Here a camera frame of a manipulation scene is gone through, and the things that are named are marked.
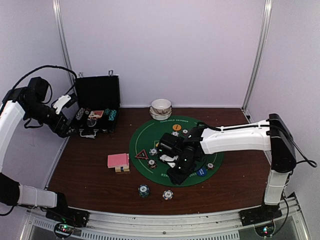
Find aluminium post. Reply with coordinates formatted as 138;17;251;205
241;0;273;113
52;0;72;70

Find cards in case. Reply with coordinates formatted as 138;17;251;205
88;110;104;119

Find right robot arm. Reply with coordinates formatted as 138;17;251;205
157;113;318;221

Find lower white ceramic bowl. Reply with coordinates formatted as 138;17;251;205
149;106;172;121

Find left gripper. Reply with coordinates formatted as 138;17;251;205
24;100;79;138

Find teal chip stack in case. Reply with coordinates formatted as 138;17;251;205
108;109;118;122

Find right aluminium post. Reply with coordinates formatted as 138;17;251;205
241;0;273;113

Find black red triangle all-in marker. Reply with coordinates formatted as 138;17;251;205
135;149;149;160

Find gold blue card box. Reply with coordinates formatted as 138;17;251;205
114;153;130;173

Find dark blue chip stack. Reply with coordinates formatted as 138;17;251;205
138;184;150;198

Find blue round dealer button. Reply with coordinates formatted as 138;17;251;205
196;167;208;177

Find black poker chip case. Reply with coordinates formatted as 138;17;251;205
73;69;121;139

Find upper white ceramic bowl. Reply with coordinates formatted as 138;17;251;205
151;98;172;113

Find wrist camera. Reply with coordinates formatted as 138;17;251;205
156;133;185;163
52;93;78;115

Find pink playing card deck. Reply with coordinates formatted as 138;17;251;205
107;153;129;168

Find aluminium front rail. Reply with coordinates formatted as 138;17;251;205
19;192;312;240

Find left aluminium post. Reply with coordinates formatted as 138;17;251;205
52;0;72;70

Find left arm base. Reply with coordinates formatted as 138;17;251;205
42;208;90;240

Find white ceramic bowl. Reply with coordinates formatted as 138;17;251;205
151;98;172;113
149;106;172;121

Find orange round button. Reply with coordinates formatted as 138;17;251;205
172;124;182;131

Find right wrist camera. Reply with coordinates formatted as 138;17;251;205
156;133;185;163

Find light blue chip stack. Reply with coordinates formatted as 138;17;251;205
162;190;174;201

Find clear dealer puck in case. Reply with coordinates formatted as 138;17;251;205
86;118;97;128

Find round green poker mat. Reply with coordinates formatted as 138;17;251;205
129;115;224;187

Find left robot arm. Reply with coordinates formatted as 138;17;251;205
0;64;78;222

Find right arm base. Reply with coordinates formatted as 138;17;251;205
239;205;282;238

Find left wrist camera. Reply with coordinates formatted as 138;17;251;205
52;93;78;115

